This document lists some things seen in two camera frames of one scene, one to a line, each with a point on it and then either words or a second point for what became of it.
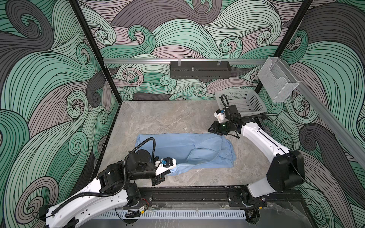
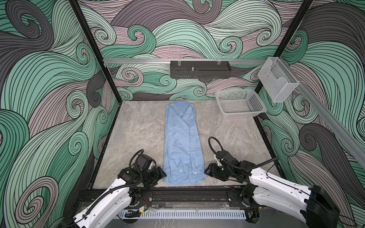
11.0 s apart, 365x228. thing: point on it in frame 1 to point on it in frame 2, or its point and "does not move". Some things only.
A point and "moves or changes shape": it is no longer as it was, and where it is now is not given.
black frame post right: [289, 35] does not move
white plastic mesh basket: [247, 101] does not move
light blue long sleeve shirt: [191, 150] moves or changes shape
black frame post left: [81, 17] does not move
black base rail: [249, 197] does not move
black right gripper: [216, 129] to [212, 170]
